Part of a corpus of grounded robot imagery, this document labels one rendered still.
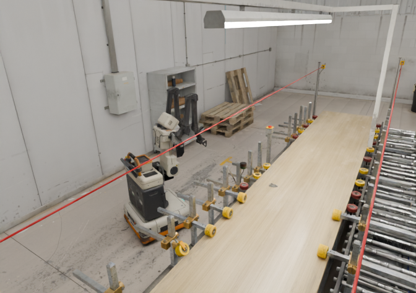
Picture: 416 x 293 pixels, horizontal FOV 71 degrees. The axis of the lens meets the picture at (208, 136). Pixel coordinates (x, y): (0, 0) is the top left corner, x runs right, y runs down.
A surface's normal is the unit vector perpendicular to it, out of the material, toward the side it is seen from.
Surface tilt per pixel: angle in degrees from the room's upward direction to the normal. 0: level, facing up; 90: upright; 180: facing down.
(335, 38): 90
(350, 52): 90
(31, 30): 90
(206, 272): 0
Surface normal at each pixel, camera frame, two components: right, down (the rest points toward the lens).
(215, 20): -0.54, 0.32
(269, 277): -0.03, -0.93
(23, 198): 0.84, 0.18
